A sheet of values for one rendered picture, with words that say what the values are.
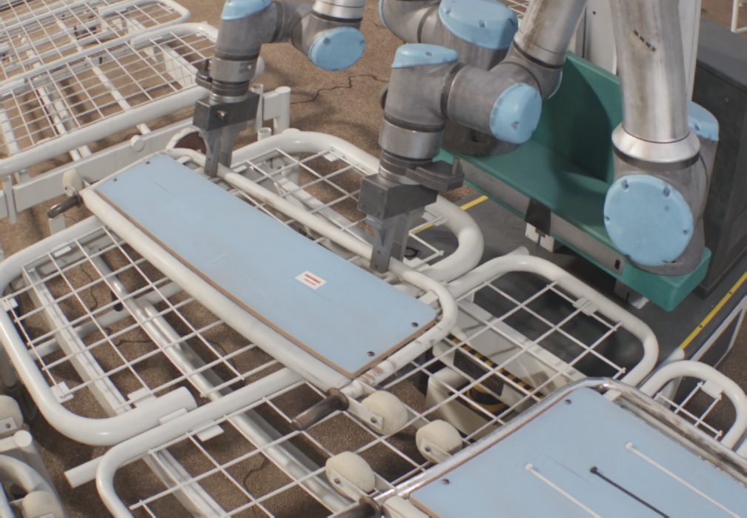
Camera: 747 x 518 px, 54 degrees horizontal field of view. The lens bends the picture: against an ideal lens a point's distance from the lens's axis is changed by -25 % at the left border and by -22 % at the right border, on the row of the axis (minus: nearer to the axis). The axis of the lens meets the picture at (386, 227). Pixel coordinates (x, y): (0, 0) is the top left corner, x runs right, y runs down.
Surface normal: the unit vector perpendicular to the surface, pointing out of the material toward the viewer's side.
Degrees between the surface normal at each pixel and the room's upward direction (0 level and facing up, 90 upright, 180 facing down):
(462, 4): 5
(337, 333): 1
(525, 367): 90
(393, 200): 90
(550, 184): 0
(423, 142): 84
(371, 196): 79
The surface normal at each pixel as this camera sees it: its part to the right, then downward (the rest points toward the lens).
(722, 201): -0.74, 0.34
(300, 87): 0.04, -0.83
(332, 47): 0.43, 0.58
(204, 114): -0.63, 0.22
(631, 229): -0.49, 0.53
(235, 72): 0.25, 0.45
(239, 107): 0.76, 0.39
